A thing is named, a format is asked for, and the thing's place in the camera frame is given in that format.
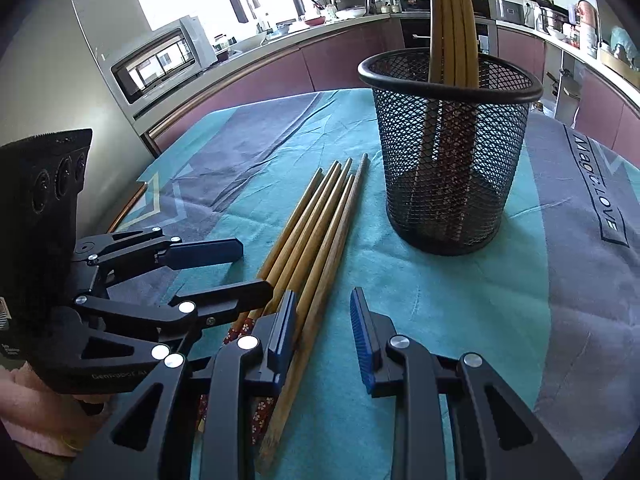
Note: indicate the black mesh utensil cup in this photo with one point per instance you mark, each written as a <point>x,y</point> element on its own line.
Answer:
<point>449,153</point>

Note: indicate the white bowl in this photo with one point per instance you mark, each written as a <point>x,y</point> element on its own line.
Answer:
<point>251,43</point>

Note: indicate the left hand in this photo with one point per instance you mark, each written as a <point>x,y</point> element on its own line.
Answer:
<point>92,404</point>

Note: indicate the blue grey tablecloth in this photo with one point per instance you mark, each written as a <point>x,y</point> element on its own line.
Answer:
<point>552,302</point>

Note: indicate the pink thermos kettle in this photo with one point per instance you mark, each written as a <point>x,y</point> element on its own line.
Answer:
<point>588,27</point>

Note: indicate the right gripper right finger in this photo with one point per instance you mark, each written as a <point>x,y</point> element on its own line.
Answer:
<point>442,404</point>

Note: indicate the silver refrigerator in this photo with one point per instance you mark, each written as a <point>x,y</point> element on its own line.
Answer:
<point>50,82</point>

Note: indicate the white microwave oven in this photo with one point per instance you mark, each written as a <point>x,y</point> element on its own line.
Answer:
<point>158,63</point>

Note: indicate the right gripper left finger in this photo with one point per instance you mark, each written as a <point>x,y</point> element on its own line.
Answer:
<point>151,434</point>

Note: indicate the teal mesh food cover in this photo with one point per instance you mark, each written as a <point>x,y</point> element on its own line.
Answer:
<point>623,48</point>

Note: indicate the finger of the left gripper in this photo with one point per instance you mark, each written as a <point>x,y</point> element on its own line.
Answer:
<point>151,249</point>
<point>214,307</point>

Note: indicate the smartphone with orange edge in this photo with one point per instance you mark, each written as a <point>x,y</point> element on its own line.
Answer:
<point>139,189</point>

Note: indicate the pink sleeve forearm left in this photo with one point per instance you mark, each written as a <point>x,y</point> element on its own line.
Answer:
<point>42,419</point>

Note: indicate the black camera box left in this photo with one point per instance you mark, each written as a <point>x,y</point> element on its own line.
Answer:
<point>41,177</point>

